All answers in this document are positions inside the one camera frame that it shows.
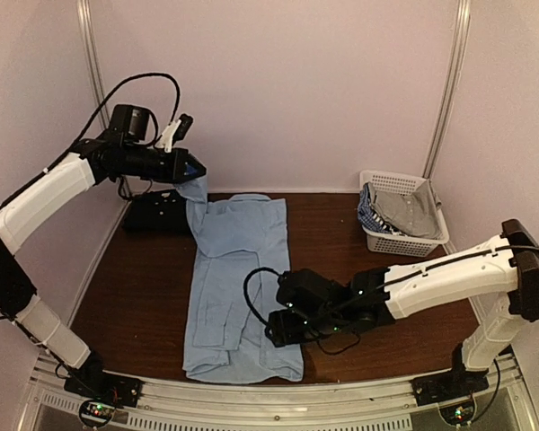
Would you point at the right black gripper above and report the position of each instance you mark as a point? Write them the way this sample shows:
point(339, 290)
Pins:
point(284, 334)

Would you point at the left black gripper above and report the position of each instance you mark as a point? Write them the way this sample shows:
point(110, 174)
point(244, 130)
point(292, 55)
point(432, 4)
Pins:
point(176, 168)

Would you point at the light blue long sleeve shirt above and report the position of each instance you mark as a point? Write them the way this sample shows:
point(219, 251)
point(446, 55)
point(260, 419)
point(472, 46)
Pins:
point(241, 249)

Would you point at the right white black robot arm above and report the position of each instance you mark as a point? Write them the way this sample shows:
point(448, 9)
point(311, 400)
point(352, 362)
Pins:
point(507, 265)

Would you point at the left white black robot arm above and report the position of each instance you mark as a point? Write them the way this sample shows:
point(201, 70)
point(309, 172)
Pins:
point(88, 164)

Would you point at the folded black shirt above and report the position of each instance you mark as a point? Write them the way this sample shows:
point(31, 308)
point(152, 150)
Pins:
point(158, 211)

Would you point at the white plastic laundry basket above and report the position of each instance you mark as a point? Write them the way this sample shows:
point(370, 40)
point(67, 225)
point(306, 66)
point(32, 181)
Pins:
point(396, 244)

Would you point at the blue checkered shirt in basket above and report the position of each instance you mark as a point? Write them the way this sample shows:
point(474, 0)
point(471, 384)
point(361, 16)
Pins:
point(369, 218)

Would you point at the grey shirt in basket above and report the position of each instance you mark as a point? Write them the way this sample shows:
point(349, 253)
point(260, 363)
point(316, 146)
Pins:
point(413, 214)

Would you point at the right round controller board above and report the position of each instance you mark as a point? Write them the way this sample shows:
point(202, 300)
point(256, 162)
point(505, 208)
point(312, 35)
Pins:
point(458, 414)

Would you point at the round controller board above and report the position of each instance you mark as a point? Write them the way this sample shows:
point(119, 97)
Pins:
point(458, 414)
point(94, 413)

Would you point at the left round controller board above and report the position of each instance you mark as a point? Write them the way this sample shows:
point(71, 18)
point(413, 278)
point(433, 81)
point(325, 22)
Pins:
point(94, 413)

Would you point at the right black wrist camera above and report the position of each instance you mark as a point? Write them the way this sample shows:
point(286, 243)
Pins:
point(306, 290)

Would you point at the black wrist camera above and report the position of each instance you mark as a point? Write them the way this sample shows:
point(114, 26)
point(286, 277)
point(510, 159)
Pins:
point(128, 123)
point(306, 290)

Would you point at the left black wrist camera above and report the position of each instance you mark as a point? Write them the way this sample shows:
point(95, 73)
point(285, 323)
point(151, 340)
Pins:
point(128, 123)

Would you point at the left aluminium frame post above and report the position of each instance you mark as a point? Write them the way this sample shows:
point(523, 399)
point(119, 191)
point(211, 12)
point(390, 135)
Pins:
point(90, 50)

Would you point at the aluminium frame post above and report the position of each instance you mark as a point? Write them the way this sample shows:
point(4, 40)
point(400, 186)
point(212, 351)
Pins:
point(453, 74)
point(90, 50)

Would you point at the front aluminium rail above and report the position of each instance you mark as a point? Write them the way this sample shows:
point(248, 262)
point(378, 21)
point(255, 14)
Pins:
point(387, 404)

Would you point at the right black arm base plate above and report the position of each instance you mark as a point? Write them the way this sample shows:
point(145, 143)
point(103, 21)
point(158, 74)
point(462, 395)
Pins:
point(449, 385)

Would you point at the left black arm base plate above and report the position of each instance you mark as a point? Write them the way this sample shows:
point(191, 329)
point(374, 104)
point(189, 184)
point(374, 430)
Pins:
point(114, 389)

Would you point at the right aluminium frame post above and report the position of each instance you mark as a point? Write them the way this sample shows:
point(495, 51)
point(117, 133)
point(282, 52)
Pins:
point(453, 74)

